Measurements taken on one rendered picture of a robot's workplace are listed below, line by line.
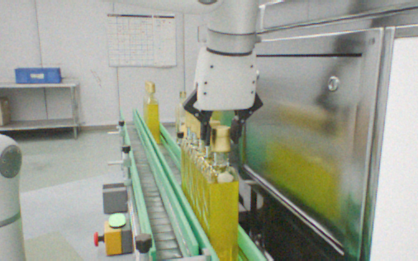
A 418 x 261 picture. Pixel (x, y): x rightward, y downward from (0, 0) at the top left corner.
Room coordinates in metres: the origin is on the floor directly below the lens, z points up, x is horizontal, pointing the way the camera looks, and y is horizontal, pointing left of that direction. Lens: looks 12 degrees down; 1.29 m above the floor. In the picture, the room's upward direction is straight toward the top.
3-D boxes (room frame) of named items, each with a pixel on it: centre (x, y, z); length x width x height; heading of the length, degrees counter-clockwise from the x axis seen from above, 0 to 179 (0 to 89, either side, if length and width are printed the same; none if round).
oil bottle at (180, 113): (1.49, 0.11, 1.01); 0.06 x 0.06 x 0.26; 23
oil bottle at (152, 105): (1.68, 0.27, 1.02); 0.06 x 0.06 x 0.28; 15
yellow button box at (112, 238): (0.91, 0.26, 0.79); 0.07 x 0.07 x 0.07; 15
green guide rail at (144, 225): (1.39, 0.32, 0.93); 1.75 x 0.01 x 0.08; 15
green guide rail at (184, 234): (1.41, 0.25, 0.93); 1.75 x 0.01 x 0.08; 15
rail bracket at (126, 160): (1.08, 0.28, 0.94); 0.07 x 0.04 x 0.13; 105
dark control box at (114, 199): (1.18, 0.33, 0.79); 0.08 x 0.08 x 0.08; 15
